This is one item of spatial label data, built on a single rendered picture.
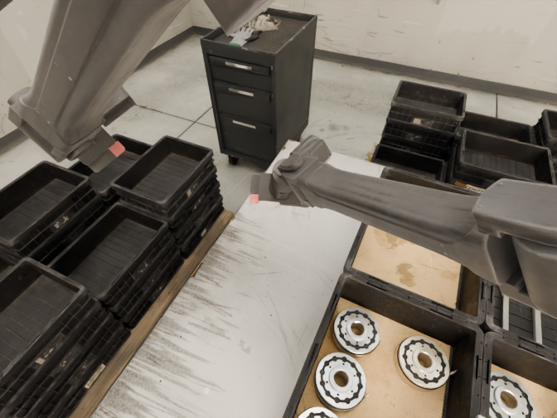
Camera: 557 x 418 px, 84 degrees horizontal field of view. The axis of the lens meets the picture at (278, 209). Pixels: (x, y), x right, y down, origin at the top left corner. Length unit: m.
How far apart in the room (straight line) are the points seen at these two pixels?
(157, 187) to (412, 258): 1.18
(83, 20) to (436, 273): 0.87
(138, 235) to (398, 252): 1.15
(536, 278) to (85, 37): 0.34
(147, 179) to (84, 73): 1.41
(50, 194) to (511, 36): 3.63
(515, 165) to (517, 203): 1.75
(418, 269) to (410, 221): 0.58
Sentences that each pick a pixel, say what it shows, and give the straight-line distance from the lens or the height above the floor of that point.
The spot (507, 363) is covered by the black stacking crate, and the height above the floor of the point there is 0.86.
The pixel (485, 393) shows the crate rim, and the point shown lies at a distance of 0.73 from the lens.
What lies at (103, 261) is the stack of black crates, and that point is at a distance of 1.57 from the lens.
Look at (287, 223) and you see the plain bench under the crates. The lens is 1.08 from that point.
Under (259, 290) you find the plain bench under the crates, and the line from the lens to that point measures 0.95.
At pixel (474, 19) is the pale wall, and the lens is 3.61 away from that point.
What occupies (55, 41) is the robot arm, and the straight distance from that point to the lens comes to 0.28.
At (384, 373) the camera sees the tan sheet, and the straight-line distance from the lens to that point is 0.78.
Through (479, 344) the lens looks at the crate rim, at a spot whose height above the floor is 0.93.
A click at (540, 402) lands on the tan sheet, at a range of 0.90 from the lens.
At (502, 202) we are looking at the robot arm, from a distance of 0.28.
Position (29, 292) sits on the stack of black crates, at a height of 0.49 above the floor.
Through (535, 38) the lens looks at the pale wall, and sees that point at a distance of 3.71.
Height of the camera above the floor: 1.56
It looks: 49 degrees down
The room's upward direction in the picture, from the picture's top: straight up
